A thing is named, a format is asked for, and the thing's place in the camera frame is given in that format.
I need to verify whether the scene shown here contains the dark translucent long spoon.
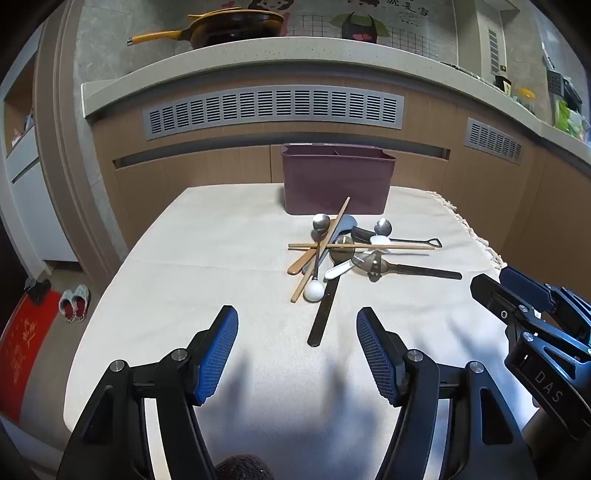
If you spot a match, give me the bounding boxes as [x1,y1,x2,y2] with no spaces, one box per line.
[307,234,356,348]

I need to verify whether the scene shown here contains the black plastic basket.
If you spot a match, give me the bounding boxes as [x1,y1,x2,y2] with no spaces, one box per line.
[547,69,583,109]

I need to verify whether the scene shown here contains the grey red slipper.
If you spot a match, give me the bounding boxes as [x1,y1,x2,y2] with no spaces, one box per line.
[58,288,77,324]
[71,284,92,321]

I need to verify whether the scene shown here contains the dark shoes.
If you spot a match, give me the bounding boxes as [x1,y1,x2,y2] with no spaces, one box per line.
[23,277,52,305]

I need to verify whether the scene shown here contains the green plastic bag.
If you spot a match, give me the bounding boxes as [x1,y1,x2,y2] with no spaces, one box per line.
[554,99,587,137]

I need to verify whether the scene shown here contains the red floor mat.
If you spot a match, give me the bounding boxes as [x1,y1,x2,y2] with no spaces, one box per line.
[0,288,63,425]

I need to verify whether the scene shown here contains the dark fuzzy cloth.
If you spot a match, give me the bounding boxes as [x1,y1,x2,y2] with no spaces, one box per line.
[215,455,274,480]

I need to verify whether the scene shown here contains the short grey vent grille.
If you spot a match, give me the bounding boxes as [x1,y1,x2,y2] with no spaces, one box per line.
[465,117,525,164]

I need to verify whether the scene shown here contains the plain steel spoon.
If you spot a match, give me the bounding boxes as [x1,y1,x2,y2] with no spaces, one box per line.
[311,213,332,283]

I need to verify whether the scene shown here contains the white vented wall box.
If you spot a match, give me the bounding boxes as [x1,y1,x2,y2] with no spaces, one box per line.
[457,0,525,77]

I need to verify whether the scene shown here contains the long grey vent grille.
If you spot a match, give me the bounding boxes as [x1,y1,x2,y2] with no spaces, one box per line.
[142,87,405,141]

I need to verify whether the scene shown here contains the maroon plastic utensil bin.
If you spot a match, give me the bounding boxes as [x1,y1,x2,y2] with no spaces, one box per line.
[281,143,397,216]

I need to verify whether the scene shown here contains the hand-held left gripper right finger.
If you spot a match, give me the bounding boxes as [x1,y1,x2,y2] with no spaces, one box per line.
[356,308,539,480]

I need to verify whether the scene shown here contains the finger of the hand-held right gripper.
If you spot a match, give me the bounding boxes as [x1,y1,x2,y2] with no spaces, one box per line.
[500,266,591,337]
[470,273,591,356]

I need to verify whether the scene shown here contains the black-handled steel utensil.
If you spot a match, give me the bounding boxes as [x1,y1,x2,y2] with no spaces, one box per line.
[352,251,463,283]

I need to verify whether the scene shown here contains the light blue spoon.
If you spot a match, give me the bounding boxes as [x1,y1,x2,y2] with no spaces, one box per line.
[329,215,360,243]

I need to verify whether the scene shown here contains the steel shovel-handle spoon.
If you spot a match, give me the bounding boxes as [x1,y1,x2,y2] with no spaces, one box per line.
[373,218,443,249]

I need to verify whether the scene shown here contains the brown wooden cabinet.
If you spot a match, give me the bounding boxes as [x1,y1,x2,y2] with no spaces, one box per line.
[90,104,591,315]

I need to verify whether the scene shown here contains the white shelf cabinet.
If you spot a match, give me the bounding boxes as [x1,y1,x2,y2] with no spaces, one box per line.
[0,28,81,266]

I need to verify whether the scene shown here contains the wooden spoon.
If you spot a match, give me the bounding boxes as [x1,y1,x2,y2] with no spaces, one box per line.
[286,247,324,277]

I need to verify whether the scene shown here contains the black and white spoon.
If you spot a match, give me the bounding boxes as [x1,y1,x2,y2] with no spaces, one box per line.
[351,225,393,252]

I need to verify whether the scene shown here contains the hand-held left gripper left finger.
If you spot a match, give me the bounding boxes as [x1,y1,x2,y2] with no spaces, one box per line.
[58,305,239,480]

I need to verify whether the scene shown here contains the beige fringed tablecloth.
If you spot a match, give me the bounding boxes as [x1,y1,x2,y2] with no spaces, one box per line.
[60,184,536,480]

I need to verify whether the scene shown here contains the yellow frying pan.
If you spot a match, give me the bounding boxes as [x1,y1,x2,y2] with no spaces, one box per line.
[127,9,286,49]

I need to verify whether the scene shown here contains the white oval spoon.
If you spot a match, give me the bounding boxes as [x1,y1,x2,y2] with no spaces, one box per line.
[324,259,355,281]

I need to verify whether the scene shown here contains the grey stone countertop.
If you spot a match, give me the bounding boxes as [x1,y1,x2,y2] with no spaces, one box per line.
[81,37,591,162]

